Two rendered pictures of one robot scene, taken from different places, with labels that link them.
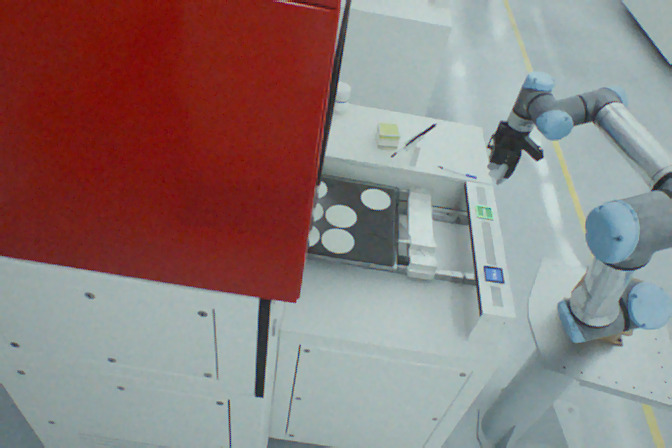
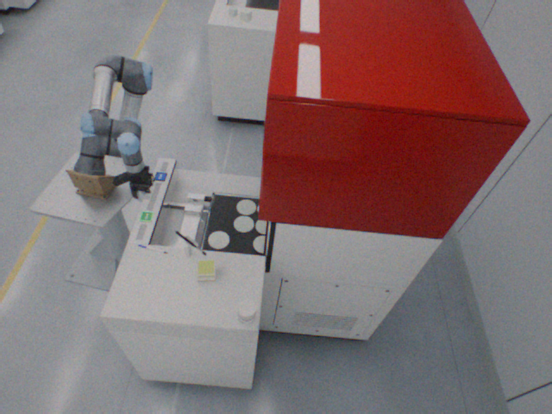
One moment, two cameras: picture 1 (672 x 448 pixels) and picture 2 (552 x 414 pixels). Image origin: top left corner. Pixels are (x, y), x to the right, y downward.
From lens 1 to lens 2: 2.34 m
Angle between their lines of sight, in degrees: 84
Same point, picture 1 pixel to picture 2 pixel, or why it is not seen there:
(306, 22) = not seen: outside the picture
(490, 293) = (167, 167)
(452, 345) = (187, 174)
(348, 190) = (238, 245)
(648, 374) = not seen: hidden behind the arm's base
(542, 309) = (124, 193)
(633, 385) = not seen: hidden behind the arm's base
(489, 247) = (154, 194)
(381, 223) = (217, 221)
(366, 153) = (224, 261)
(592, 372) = (116, 165)
